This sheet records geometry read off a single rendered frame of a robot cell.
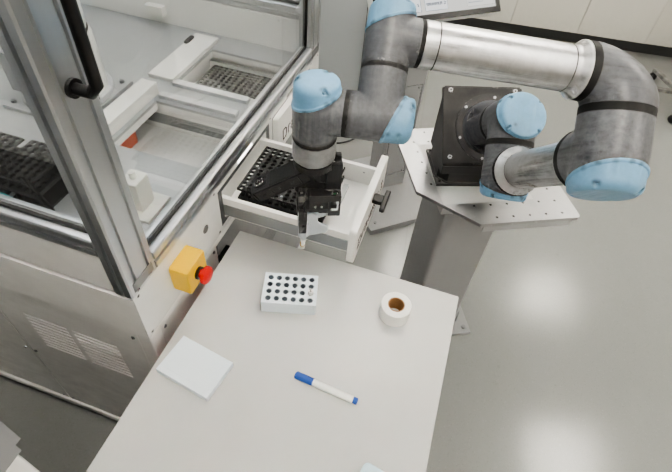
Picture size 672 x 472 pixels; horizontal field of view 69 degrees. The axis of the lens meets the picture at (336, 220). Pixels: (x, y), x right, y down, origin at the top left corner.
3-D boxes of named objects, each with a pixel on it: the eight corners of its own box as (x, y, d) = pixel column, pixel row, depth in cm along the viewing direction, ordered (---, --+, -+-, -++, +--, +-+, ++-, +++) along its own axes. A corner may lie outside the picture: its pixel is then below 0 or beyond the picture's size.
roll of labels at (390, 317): (414, 321, 112) (417, 311, 109) (387, 331, 110) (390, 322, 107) (399, 297, 117) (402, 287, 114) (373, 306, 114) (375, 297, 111)
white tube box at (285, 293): (317, 285, 117) (318, 275, 115) (315, 315, 112) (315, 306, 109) (266, 281, 117) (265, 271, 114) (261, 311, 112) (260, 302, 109)
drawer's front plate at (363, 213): (383, 186, 134) (388, 155, 126) (352, 264, 115) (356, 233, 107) (377, 184, 135) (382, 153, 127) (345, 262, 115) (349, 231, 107)
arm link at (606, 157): (522, 148, 129) (678, 108, 75) (514, 204, 130) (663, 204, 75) (478, 141, 129) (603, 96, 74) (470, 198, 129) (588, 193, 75)
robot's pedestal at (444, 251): (447, 274, 218) (500, 138, 163) (469, 333, 198) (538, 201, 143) (382, 280, 214) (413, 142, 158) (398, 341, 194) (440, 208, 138)
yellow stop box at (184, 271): (211, 270, 109) (206, 250, 103) (194, 296, 104) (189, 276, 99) (190, 264, 110) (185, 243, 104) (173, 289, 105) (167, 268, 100)
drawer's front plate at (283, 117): (313, 100, 161) (314, 70, 153) (279, 152, 141) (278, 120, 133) (308, 99, 161) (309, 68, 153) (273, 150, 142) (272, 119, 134)
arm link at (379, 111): (422, 69, 73) (349, 60, 74) (411, 143, 74) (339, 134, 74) (416, 83, 81) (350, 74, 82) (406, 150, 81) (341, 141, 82)
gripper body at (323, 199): (339, 219, 92) (344, 171, 83) (293, 220, 91) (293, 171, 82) (336, 191, 97) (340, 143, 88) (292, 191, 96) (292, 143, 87)
